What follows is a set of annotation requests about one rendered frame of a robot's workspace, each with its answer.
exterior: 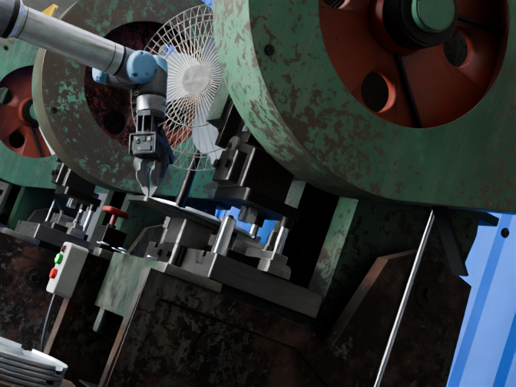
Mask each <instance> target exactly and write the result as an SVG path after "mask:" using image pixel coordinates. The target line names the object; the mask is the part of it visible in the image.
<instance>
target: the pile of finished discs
mask: <svg viewBox="0 0 516 387"><path fill-rule="evenodd" d="M21 346H22V345H21V344H19V343H16V342H13V341H11V340H8V339H5V338H2V337H0V379H2V380H5V381H8V382H13V383H16V384H19V385H25V386H28V387H60V386H61V384H62V382H63V379H64V377H65V376H63V375H64V374H65V371H66V370H67V369H68V366H67V365H66V364H64V363H63V362H61V361H59V360H57V359H55V358H53V357H51V356H48V355H46V354H44V353H42V352H39V351H37V350H34V349H33V350H32V352H31V351H28V350H26V351H25V349H23V348H21ZM62 376H63V377H62ZM58 385H59V386H58Z"/></svg>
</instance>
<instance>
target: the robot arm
mask: <svg viewBox="0 0 516 387"><path fill-rule="evenodd" d="M0 37H1V38H5V39H8V38H11V37H14V38H17V39H20V40H22V41H25V42H27V43H29V44H32V45H35V46H38V47H39V48H43V49H45V50H48V51H51V52H53V53H55V54H58V55H61V56H63V57H66V58H69V59H71V60H73V61H76V62H79V63H82V64H83V65H87V66H89V67H92V68H93V69H92V75H93V79H94V80H95V81H96V82H98V83H101V84H104V85H110V86H115V87H119V88H126V89H129V90H133V91H137V110H136V112H137V128H136V133H133V134H130V138H129V154H130V155H131V156H133V155H135V158H134V169H135V170H136V178H137V180H138V182H139V183H140V186H141V189H142V191H143V192H144V194H145V195H146V197H152V196H153V195H154V194H155V192H156V191H157V189H158V187H159V186H160V184H161V182H162V180H163V179H164V176H165V174H166V172H167V169H168V167H169V164H173V163H174V160H175V157H174V154H173V151H172V150H171V147H170V144H169V141H168V139H167V136H166V134H165V132H164V129H163V127H158V124H162V123H164V122H165V114H166V105H168V103H167V79H168V66H167V61H166V59H165V58H163V57H161V56H159V55H152V54H151V53H149V52H147V51H135V50H132V49H130V48H127V47H124V46H122V45H119V44H117V43H115V42H112V41H109V40H107V39H105V38H102V37H100V36H98V35H95V34H92V33H90V32H88V31H85V30H83V29H81V28H78V27H75V26H73V25H70V24H68V23H66V22H64V21H61V20H58V19H56V18H53V17H51V16H49V15H46V14H44V13H41V12H38V11H36V10H34V9H32V8H29V7H27V6H24V5H23V2H22V0H0ZM134 135H135V136H134ZM131 141H132V150H131ZM149 161H154V165H153V166H152V168H151V169H150V168H149V167H148V166H147V165H146V164H148V162H149ZM149 175H150V181H151V187H149V186H150V181H149Z"/></svg>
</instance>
